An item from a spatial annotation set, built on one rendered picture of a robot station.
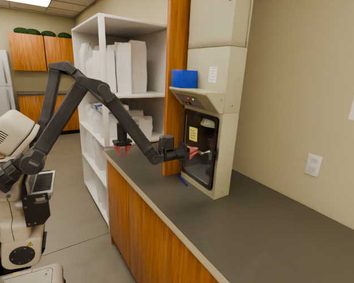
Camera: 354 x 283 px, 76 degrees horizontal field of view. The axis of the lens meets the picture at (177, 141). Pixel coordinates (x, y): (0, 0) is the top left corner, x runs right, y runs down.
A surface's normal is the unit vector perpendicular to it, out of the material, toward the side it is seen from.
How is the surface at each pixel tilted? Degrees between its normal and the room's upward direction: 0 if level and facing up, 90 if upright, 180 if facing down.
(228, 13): 90
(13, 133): 90
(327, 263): 0
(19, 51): 90
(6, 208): 90
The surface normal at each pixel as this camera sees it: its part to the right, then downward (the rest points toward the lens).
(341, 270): 0.04, -0.95
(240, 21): 0.62, 0.26
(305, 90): -0.83, 0.13
